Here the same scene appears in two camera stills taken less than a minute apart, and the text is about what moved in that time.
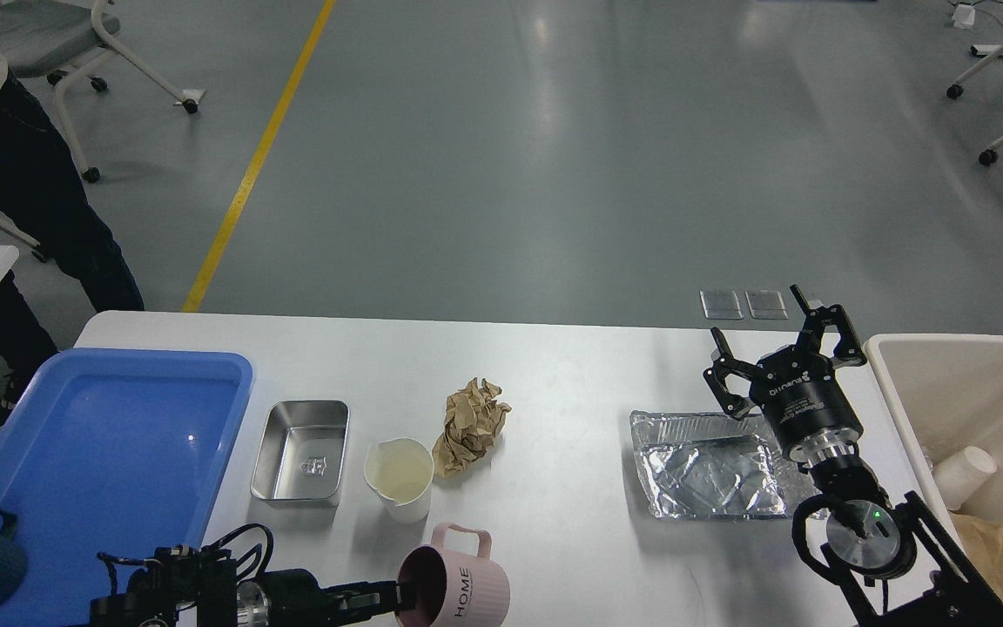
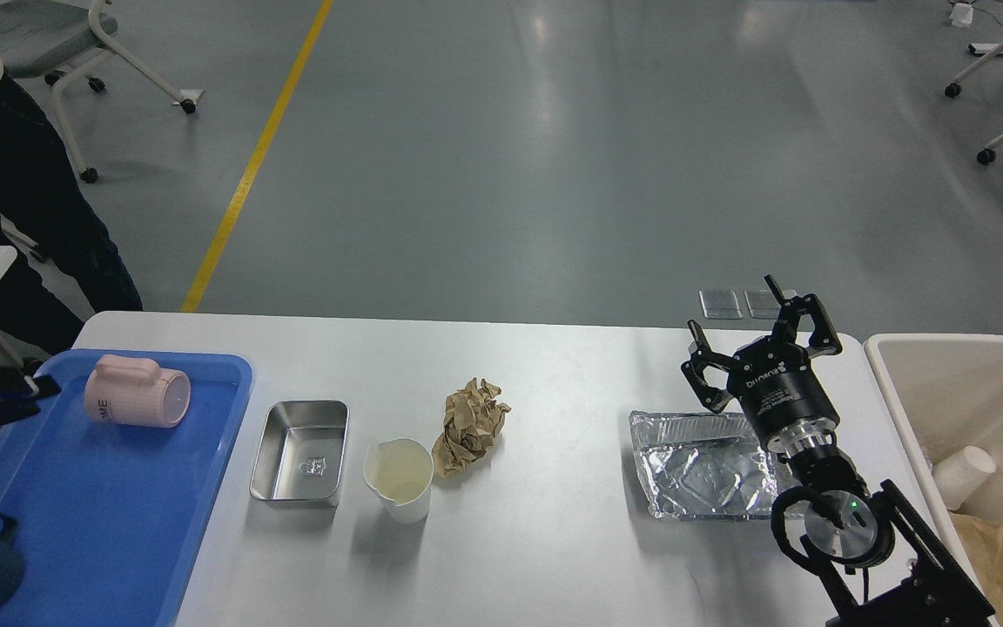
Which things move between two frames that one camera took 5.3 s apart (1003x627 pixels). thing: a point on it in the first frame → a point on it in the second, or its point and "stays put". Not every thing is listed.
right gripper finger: [848, 351] → [823, 339]
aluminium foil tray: [699, 465] stays put
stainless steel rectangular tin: [302, 453] stays put
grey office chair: [43, 37] stays put
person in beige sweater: [10, 180] stays put
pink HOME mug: [455, 588] → [135, 391]
